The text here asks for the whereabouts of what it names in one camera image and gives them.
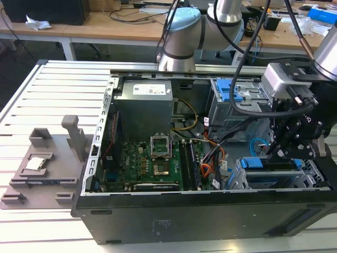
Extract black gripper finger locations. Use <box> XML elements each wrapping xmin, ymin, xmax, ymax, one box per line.
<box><xmin>265</xmin><ymin>117</ymin><xmax>293</xmax><ymax>157</ymax></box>
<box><xmin>276</xmin><ymin>134</ymin><xmax>318</xmax><ymax>160</ymax></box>

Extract hard disk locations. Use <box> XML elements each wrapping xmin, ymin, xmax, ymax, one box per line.
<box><xmin>226</xmin><ymin>157</ymin><xmax>304</xmax><ymax>189</ymax></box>

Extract grey metal disk bay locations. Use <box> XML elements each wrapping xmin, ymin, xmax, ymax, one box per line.
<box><xmin>226</xmin><ymin>155</ymin><xmax>330</xmax><ymax>191</ymax></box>

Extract RAM stick in slot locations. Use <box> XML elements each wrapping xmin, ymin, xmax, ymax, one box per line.
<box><xmin>188</xmin><ymin>141</ymin><xmax>203</xmax><ymax>190</ymax></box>

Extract grey optical drive cage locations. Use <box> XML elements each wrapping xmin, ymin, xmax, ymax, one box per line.
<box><xmin>206</xmin><ymin>77</ymin><xmax>274</xmax><ymax>128</ymax></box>

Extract blue plastic drive latch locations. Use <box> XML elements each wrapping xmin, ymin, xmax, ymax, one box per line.
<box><xmin>215</xmin><ymin>79</ymin><xmax>243</xmax><ymax>102</ymax></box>

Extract clear plastic bag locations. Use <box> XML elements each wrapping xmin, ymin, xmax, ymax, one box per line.
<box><xmin>291</xmin><ymin>17</ymin><xmax>324</xmax><ymax>35</ymax></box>

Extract small black box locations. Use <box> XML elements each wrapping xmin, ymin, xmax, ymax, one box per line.
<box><xmin>264</xmin><ymin>15</ymin><xmax>281</xmax><ymax>31</ymax></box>

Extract blue cardboard box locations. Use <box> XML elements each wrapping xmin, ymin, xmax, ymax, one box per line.
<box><xmin>308</xmin><ymin>6</ymin><xmax>337</xmax><ymax>24</ymax></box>

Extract metal socket cover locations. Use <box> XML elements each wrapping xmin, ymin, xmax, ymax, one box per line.
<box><xmin>150</xmin><ymin>134</ymin><xmax>171</xmax><ymax>160</ymax></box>

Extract CPU socket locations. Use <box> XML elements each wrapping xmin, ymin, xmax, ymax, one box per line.
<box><xmin>152</xmin><ymin>162</ymin><xmax>171</xmax><ymax>177</ymax></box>

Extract black PC case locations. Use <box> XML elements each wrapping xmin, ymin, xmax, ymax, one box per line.
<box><xmin>71</xmin><ymin>69</ymin><xmax>337</xmax><ymax>246</ymax></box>

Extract black graphics card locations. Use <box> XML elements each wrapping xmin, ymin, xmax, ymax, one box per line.
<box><xmin>133</xmin><ymin>183</ymin><xmax>181</xmax><ymax>192</ymax></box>

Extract grey power supply unit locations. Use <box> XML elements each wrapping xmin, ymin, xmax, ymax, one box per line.
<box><xmin>113</xmin><ymin>80</ymin><xmax>174</xmax><ymax>140</ymax></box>

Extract green motherboard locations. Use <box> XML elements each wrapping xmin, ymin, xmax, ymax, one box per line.
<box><xmin>102</xmin><ymin>139</ymin><xmax>211</xmax><ymax>192</ymax></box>

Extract wooden desk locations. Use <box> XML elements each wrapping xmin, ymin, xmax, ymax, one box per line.
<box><xmin>0</xmin><ymin>4</ymin><xmax>337</xmax><ymax>56</ymax></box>

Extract grey parts rack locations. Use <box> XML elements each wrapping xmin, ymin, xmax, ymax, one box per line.
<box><xmin>0</xmin><ymin>115</ymin><xmax>94</xmax><ymax>210</ymax></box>

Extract RAM stick with blue label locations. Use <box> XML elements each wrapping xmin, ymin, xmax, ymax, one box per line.
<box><xmin>26</xmin><ymin>180</ymin><xmax>60</xmax><ymax>186</ymax></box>

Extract silver CPU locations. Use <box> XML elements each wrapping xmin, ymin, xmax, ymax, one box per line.
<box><xmin>26</xmin><ymin>157</ymin><xmax>46</xmax><ymax>171</ymax></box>

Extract large black box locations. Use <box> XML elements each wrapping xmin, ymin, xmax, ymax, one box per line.
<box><xmin>2</xmin><ymin>0</ymin><xmax>90</xmax><ymax>26</ymax></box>

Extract crumpled white paper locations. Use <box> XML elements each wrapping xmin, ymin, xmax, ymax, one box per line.
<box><xmin>25</xmin><ymin>15</ymin><xmax>52</xmax><ymax>31</ymax></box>

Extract light blue disk wire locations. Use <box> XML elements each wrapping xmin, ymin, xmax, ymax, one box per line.
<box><xmin>249</xmin><ymin>137</ymin><xmax>270</xmax><ymax>159</ymax></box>

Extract black cable bundle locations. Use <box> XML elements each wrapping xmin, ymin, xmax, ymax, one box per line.
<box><xmin>202</xmin><ymin>115</ymin><xmax>255</xmax><ymax>190</ymax></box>

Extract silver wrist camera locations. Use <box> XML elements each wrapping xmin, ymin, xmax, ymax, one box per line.
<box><xmin>262</xmin><ymin>63</ymin><xmax>312</xmax><ymax>99</ymax></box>

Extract black camera cable loop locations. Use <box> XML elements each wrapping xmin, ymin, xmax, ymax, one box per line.
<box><xmin>229</xmin><ymin>0</ymin><xmax>316</xmax><ymax>117</ymax></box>

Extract orange disk wire bundle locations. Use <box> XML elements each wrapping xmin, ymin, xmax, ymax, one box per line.
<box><xmin>200</xmin><ymin>147</ymin><xmax>226</xmax><ymax>183</ymax></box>

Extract blue hanging cable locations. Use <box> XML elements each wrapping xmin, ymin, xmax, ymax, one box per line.
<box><xmin>251</xmin><ymin>23</ymin><xmax>264</xmax><ymax>64</ymax></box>

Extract yellow and black power cable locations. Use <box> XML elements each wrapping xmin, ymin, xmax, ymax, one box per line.
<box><xmin>170</xmin><ymin>98</ymin><xmax>199</xmax><ymax>131</ymax></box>

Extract black cable with copper end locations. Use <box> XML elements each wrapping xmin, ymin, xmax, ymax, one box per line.
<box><xmin>284</xmin><ymin>0</ymin><xmax>316</xmax><ymax>61</ymax></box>

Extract black arm base cables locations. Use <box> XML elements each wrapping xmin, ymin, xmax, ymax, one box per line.
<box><xmin>156</xmin><ymin>0</ymin><xmax>182</xmax><ymax>62</ymax></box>

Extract thin red wire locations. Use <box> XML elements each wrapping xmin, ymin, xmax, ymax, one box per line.
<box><xmin>102</xmin><ymin>113</ymin><xmax>118</xmax><ymax>159</ymax></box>

